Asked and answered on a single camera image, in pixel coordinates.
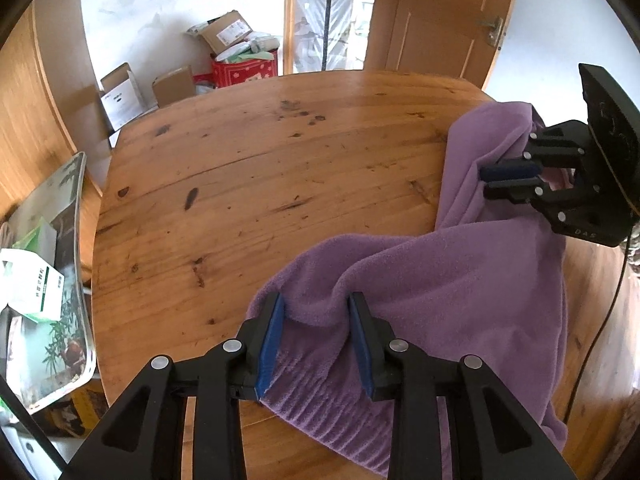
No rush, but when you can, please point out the clear plastic door curtain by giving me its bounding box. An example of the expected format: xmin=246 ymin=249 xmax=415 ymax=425
xmin=292 ymin=0 xmax=376 ymax=73

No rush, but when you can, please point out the open labelled cardboard box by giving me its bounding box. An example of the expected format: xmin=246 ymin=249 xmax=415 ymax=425
xmin=187 ymin=10 xmax=253 ymax=58

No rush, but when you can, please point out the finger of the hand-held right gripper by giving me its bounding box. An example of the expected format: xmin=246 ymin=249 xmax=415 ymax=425
xmin=484 ymin=179 xmax=602 ymax=224
xmin=478 ymin=119 xmax=594 ymax=183

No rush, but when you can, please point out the plain brown cardboard box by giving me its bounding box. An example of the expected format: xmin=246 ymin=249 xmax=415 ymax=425
xmin=151 ymin=65 xmax=197 ymax=109

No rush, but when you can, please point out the open white cardboard box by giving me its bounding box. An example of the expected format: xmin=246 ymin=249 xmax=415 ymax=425
xmin=99 ymin=62 xmax=148 ymax=133

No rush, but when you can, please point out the wooden door frame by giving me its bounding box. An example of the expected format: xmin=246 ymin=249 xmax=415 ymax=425
xmin=282 ymin=0 xmax=301 ymax=77

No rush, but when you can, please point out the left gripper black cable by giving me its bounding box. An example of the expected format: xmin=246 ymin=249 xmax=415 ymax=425
xmin=0 ymin=377 xmax=66 ymax=466

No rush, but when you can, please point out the red printed box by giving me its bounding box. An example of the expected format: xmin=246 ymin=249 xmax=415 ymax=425
xmin=210 ymin=50 xmax=279 ymax=91

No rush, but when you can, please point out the glass-topped side table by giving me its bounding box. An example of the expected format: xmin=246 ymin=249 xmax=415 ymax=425
xmin=0 ymin=151 xmax=98 ymax=416

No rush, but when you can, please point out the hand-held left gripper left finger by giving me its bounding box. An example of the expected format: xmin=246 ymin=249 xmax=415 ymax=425
xmin=60 ymin=291 xmax=287 ymax=480

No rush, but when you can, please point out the white green paper box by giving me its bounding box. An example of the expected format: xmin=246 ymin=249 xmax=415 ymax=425
xmin=0 ymin=247 xmax=66 ymax=323

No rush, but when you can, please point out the wooden door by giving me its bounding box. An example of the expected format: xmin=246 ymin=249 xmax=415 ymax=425
xmin=362 ymin=0 xmax=523 ymax=93

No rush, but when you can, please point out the purple fleece garment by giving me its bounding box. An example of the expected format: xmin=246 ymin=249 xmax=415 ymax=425
xmin=247 ymin=101 xmax=576 ymax=478

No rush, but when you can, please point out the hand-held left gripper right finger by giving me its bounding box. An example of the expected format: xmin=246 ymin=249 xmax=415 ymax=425
xmin=347 ymin=291 xmax=576 ymax=480

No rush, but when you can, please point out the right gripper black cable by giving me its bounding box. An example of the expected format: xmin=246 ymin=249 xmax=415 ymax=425
xmin=564 ymin=245 xmax=628 ymax=423

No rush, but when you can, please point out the wooden cabinet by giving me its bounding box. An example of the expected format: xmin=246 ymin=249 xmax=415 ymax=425
xmin=0 ymin=0 xmax=118 ymax=221

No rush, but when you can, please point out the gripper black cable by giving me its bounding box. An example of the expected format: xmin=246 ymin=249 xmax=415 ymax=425
xmin=0 ymin=377 xmax=66 ymax=466
xmin=564 ymin=245 xmax=628 ymax=423

